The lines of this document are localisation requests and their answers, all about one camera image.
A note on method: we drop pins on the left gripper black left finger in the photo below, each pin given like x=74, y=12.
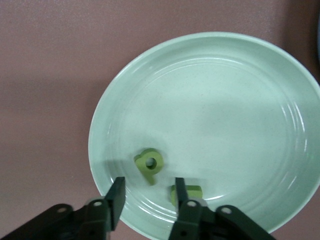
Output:
x=97, y=215

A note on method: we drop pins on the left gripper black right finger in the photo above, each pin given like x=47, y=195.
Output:
x=190, y=217

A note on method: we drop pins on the green letter B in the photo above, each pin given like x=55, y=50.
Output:
x=192, y=192

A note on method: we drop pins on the green letter P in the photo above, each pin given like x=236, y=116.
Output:
x=142, y=165

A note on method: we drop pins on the green plate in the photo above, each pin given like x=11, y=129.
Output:
x=212, y=112

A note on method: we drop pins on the brown table cover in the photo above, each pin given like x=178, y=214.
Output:
x=50, y=75

